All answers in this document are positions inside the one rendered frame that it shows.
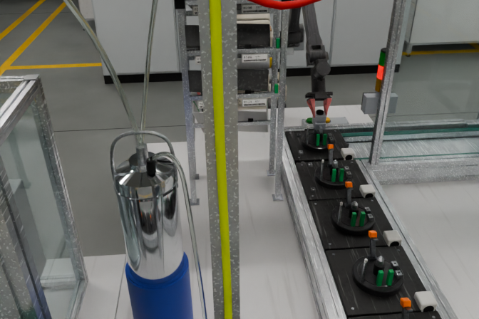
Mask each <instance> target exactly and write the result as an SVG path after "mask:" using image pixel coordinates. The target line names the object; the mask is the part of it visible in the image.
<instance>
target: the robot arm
mask: <svg viewBox="0 0 479 319"><path fill-rule="evenodd" d="M292 1H294V0H292ZM301 9H302V13H303V19H304V25H303V24H302V23H299V18H300V13H301ZM304 27H305V32H306V38H307V43H306V50H307V51H306V61H307V67H312V66H313V68H311V93H307V94H306V95H305V98H308V99H307V104H308V106H309V108H310V110H311V112H312V115H313V117H314V118H315V101H324V112H325V114H326V116H327V113H328V109H329V106H330V104H331V101H332V97H331V95H333V92H326V83H325V76H327V75H328V74H329V73H330V71H331V66H330V65H329V64H328V59H329V54H328V52H326V51H325V46H324V45H323V42H322V39H321V36H320V34H319V29H318V24H317V19H316V12H315V7H314V3H313V4H309V5H306V6H303V7H300V8H297V9H290V10H289V24H288V41H287V48H292V47H299V43H302V42H303V40H304Z"/></svg>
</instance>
